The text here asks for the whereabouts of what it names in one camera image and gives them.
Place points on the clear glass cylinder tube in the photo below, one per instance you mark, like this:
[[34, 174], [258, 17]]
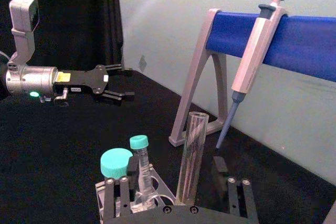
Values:
[[193, 155]]

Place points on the black table cloth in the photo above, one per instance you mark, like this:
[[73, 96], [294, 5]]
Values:
[[65, 142]]

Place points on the wide tube with teal cap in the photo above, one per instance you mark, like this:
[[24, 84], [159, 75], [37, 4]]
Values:
[[115, 161]]

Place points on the grey tube rack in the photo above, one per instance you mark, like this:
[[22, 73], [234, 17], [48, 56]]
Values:
[[162, 190]]

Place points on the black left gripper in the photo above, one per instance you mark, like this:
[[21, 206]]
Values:
[[84, 82]]

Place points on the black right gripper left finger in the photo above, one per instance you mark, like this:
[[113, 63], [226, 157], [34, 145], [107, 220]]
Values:
[[125, 195]]

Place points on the grey pipette with blue tip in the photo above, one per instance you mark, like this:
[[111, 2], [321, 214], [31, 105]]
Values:
[[252, 58]]

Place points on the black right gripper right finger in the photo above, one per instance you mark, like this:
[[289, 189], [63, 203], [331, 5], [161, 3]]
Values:
[[240, 197]]

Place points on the grey pipette stand blue bar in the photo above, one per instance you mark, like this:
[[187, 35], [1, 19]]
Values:
[[236, 32]]

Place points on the slim tube with teal cap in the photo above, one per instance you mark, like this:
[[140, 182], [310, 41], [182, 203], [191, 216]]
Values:
[[139, 142]]

